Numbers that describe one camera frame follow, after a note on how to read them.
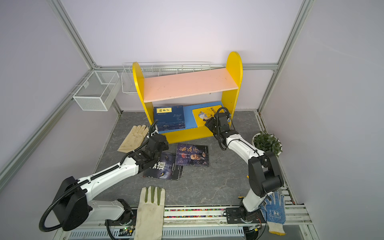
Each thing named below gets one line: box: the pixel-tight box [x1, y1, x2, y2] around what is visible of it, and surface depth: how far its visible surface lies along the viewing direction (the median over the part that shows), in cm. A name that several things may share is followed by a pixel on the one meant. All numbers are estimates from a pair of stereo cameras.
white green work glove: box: [133, 185, 166, 240], surface depth 75 cm
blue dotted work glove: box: [259, 190, 286, 236], surface depth 75 cm
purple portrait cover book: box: [175, 143, 210, 167], surface depth 95 cm
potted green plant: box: [252, 131, 283, 158], surface depth 84 cm
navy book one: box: [156, 122, 186, 132], surface depth 91 cm
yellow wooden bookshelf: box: [132, 51, 243, 144], surface depth 78 cm
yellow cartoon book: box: [192, 105, 223, 128], surface depth 101 cm
